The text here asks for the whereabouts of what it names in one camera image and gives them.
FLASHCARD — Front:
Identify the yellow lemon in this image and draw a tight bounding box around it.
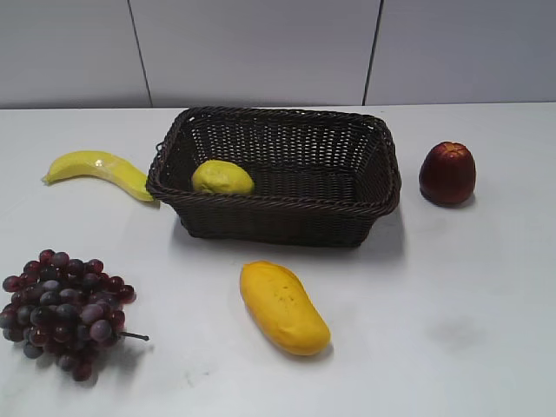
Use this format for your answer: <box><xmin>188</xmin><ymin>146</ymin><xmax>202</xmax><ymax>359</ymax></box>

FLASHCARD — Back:
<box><xmin>191</xmin><ymin>160</ymin><xmax>255</xmax><ymax>195</ymax></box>

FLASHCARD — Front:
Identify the black woven basket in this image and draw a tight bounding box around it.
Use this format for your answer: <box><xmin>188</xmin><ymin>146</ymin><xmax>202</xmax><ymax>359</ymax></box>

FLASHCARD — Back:
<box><xmin>146</xmin><ymin>106</ymin><xmax>401</xmax><ymax>247</ymax></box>

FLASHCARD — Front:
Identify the orange yellow mango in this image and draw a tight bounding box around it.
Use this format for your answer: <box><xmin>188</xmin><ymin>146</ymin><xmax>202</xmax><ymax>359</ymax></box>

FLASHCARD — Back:
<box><xmin>240</xmin><ymin>261</ymin><xmax>331</xmax><ymax>356</ymax></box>

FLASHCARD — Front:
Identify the red apple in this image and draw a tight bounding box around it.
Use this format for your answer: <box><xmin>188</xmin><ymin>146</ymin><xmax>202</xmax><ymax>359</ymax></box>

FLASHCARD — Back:
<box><xmin>419</xmin><ymin>142</ymin><xmax>476</xmax><ymax>206</ymax></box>

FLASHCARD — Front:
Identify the yellow banana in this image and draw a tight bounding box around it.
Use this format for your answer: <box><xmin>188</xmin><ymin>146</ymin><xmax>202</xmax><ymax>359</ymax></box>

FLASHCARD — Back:
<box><xmin>42</xmin><ymin>150</ymin><xmax>155</xmax><ymax>202</ymax></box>

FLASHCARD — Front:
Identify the purple grape bunch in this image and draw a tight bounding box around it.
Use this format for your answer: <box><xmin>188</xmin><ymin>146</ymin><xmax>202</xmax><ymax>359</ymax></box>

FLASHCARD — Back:
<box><xmin>1</xmin><ymin>249</ymin><xmax>149</xmax><ymax>382</ymax></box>

